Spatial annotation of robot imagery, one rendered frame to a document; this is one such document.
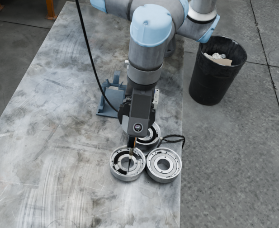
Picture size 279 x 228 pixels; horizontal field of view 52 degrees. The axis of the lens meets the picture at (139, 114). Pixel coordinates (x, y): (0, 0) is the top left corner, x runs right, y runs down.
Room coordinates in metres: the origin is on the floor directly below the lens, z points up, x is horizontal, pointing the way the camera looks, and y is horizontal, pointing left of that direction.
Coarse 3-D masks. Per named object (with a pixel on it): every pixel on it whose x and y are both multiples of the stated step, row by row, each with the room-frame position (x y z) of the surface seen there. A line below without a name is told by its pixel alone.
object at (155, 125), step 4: (152, 124) 0.58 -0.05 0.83; (156, 124) 0.58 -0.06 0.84; (156, 128) 0.57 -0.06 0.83; (148, 132) 0.56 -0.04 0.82; (152, 132) 0.55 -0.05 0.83; (156, 132) 0.55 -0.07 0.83; (160, 132) 0.55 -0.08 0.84; (128, 136) 0.52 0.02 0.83; (148, 136) 0.55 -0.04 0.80; (156, 140) 0.51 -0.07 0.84; (136, 144) 0.49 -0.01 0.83; (140, 144) 0.49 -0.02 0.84; (144, 144) 0.49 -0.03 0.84; (148, 144) 0.49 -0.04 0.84; (152, 144) 0.50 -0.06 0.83; (140, 148) 0.49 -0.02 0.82; (144, 148) 0.49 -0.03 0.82; (148, 148) 0.50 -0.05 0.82
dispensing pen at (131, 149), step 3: (129, 138) 0.44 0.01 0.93; (132, 138) 0.44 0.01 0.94; (129, 141) 0.43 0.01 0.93; (132, 141) 0.43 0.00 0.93; (129, 144) 0.43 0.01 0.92; (132, 144) 0.43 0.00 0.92; (132, 147) 0.42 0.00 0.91; (132, 150) 0.43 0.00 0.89; (129, 153) 0.42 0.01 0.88; (132, 153) 0.43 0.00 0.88; (129, 156) 0.42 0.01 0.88; (129, 159) 0.41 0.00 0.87; (129, 162) 0.41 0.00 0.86; (129, 165) 0.41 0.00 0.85
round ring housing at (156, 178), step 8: (152, 152) 0.47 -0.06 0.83; (160, 152) 0.49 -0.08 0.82; (168, 152) 0.49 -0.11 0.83; (160, 160) 0.46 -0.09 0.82; (168, 160) 0.46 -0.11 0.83; (176, 160) 0.46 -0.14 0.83; (168, 168) 0.45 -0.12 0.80; (176, 168) 0.44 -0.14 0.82; (152, 176) 0.40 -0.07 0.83; (160, 176) 0.40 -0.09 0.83; (176, 176) 0.41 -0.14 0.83
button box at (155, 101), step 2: (156, 90) 0.73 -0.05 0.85; (158, 90) 0.73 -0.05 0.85; (156, 92) 0.72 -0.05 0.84; (158, 92) 0.72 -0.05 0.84; (154, 94) 0.71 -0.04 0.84; (156, 94) 0.71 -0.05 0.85; (158, 94) 0.71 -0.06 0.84; (154, 96) 0.70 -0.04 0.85; (156, 96) 0.70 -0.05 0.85; (158, 96) 0.70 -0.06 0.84; (154, 98) 0.69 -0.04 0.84; (156, 98) 0.69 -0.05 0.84; (154, 100) 0.68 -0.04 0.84; (156, 100) 0.68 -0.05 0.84; (152, 102) 0.67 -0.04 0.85; (154, 102) 0.67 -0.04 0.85; (156, 102) 0.67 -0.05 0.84; (154, 104) 0.67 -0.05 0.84; (156, 104) 0.67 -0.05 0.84; (154, 106) 0.67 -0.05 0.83; (156, 106) 0.67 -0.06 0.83; (154, 108) 0.67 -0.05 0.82; (156, 108) 0.67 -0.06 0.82
